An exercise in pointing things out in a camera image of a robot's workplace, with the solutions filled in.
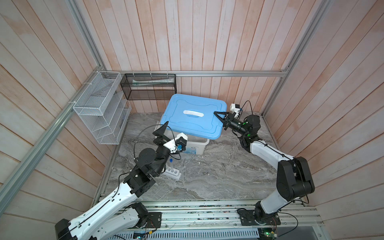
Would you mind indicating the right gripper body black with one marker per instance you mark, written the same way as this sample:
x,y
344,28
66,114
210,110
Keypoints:
x,y
233,124

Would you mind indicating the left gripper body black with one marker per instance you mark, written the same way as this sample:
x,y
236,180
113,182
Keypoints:
x,y
162,152

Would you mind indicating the blue plastic bin lid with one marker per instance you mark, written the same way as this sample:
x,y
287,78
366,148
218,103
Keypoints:
x,y
194,116

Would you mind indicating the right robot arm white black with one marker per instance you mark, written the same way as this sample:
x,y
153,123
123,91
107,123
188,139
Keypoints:
x,y
294,178

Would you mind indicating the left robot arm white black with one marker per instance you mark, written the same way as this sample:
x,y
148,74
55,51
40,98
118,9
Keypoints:
x,y
120,210

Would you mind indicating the white test tube rack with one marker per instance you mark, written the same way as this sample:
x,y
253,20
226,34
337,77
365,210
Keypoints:
x,y
172,173

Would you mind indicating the white perforated vent cover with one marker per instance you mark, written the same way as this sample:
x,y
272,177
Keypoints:
x,y
210,234

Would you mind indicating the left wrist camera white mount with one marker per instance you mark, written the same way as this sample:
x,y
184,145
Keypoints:
x,y
178,144

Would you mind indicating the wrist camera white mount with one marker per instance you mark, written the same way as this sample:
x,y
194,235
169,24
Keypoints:
x,y
236,109
178,144

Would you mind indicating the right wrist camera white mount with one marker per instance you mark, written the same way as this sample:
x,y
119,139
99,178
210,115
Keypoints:
x,y
236,109

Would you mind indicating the black mesh wall basket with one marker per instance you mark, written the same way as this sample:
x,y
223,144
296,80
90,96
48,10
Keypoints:
x,y
138,87

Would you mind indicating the white wire mesh shelf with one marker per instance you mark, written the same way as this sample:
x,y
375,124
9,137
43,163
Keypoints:
x,y
103,109

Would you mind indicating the aluminium rail base frame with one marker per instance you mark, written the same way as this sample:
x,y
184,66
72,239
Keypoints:
x,y
193,215

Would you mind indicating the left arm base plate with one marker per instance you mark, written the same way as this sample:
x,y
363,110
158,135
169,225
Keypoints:
x,y
153,220

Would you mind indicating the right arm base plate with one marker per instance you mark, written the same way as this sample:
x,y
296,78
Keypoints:
x,y
256,218

